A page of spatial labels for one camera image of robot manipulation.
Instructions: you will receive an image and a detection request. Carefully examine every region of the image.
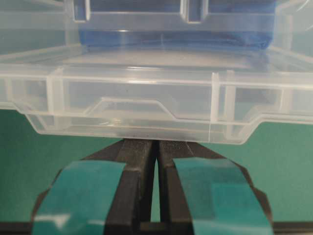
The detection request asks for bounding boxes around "clear plastic box lid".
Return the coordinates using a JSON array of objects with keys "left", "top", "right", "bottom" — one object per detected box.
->
[{"left": 0, "top": 45, "right": 313, "bottom": 144}]

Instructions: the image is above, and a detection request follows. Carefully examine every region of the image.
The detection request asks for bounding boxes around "blue foam insert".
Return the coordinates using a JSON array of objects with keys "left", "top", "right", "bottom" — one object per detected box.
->
[{"left": 74, "top": 0, "right": 276, "bottom": 50}]

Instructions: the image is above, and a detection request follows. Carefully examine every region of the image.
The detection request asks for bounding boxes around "clear plastic storage box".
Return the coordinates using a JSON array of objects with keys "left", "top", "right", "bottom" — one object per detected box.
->
[{"left": 0, "top": 0, "right": 313, "bottom": 73}]

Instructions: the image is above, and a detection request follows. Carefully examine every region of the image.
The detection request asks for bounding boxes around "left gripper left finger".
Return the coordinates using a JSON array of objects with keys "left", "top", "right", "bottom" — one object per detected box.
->
[{"left": 32, "top": 139, "right": 156, "bottom": 235}]

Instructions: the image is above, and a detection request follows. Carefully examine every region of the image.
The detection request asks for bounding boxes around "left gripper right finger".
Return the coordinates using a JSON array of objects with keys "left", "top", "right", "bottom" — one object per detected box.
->
[{"left": 157, "top": 141, "right": 273, "bottom": 235}]

